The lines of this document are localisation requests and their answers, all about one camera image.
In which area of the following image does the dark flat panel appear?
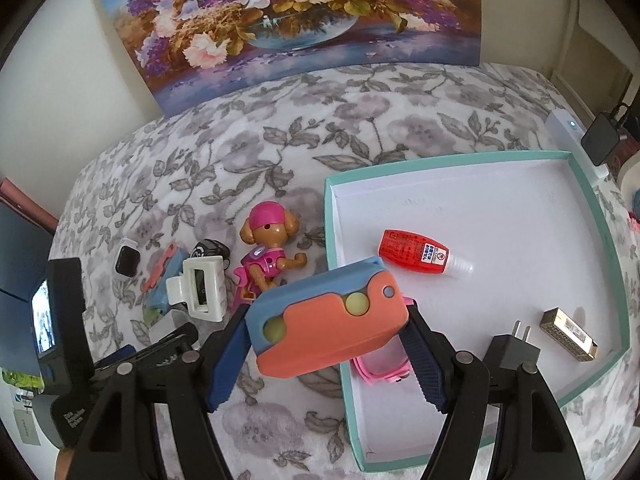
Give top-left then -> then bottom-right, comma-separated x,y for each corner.
0,200 -> 53,376

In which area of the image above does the white smartwatch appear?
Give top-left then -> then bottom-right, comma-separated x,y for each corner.
116,241 -> 142,275

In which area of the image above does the small orange blue toy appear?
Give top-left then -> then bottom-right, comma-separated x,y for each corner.
141,242 -> 180,311

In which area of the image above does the white hair claw clip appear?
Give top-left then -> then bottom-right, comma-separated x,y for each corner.
166,255 -> 228,323

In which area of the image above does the white power strip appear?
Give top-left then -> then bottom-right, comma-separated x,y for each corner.
545,112 -> 611,179

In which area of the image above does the pink plastic toy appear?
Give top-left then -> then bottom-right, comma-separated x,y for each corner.
350,297 -> 416,387

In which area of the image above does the black power adapter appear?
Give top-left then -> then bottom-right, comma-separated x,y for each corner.
581,112 -> 626,167

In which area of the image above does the white charger cube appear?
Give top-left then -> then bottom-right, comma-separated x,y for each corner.
150,310 -> 193,347

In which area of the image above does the reddish-brown wooden board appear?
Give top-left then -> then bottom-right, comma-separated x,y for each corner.
0,177 -> 60,233

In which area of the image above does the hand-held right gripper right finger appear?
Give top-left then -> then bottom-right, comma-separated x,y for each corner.
399,304 -> 586,480

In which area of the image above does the white side table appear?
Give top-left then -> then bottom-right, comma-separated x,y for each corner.
552,0 -> 640,121

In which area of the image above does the pink toy dog figure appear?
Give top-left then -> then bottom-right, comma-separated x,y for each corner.
230,201 -> 308,318

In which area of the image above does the black cable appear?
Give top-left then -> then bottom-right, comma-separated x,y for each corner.
607,102 -> 635,128

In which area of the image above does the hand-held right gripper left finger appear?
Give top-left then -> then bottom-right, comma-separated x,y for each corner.
70,304 -> 252,480

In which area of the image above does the large orange blue toy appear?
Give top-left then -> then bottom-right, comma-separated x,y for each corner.
247,256 -> 407,378

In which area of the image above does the teal cardboard box tray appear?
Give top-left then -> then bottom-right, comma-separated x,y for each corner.
322,149 -> 632,475

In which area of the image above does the black round gadget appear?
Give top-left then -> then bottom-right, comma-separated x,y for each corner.
190,240 -> 231,271

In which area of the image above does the red glue bottle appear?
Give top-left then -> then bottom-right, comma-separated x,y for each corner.
376,229 -> 475,277

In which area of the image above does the floral still-life painting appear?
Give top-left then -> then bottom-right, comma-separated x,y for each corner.
92,0 -> 483,117

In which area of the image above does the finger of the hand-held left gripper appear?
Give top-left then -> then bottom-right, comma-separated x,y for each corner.
94,343 -> 138,370
132,322 -> 201,368

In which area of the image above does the black charger plug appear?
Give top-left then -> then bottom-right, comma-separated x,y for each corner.
487,321 -> 542,376

